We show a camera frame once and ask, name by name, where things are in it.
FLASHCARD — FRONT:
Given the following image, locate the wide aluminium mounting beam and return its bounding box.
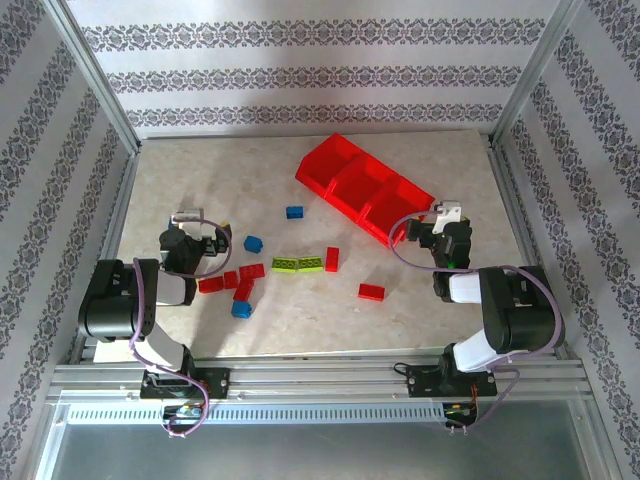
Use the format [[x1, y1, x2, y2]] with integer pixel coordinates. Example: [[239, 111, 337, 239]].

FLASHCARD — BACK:
[[47, 355, 596, 404]]

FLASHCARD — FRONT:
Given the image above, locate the grey metal sheet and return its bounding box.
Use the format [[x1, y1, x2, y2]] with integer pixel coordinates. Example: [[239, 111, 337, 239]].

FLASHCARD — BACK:
[[32, 399, 614, 480]]

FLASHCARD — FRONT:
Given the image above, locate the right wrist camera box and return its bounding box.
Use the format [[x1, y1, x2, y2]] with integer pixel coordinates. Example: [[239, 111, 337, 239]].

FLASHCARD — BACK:
[[432, 199, 464, 235]]

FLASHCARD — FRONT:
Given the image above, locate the aluminium side rail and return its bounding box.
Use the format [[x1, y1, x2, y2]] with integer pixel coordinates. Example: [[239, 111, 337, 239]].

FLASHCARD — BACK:
[[485, 137, 571, 360], [67, 149, 142, 364]]

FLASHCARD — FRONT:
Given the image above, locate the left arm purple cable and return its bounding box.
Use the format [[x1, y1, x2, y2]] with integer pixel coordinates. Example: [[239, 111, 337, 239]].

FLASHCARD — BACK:
[[128, 218, 235, 440]]

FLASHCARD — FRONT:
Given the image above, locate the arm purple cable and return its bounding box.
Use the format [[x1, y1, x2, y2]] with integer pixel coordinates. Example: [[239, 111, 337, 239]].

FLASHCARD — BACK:
[[128, 218, 235, 440], [389, 209, 565, 435]]

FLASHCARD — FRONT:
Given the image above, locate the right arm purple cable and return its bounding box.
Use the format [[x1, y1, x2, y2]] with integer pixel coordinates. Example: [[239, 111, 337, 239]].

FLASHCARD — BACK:
[[389, 209, 565, 435]]

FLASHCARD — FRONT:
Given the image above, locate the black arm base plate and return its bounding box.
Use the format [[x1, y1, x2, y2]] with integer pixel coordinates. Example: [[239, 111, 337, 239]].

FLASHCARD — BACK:
[[405, 363, 500, 399], [138, 366, 232, 401]]

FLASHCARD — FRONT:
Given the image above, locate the aluminium corner post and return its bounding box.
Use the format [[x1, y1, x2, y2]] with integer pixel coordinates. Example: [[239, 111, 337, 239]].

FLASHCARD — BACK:
[[492, 0, 587, 149], [42, 0, 142, 157]]

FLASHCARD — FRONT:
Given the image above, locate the small circuit board with wires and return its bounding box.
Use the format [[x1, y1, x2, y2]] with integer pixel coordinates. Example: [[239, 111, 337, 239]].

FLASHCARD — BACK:
[[162, 403, 209, 422], [442, 399, 482, 421]]

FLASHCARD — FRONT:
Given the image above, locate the slotted grey cable duct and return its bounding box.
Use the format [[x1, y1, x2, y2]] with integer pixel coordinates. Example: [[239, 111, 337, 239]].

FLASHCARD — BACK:
[[64, 403, 484, 426]]

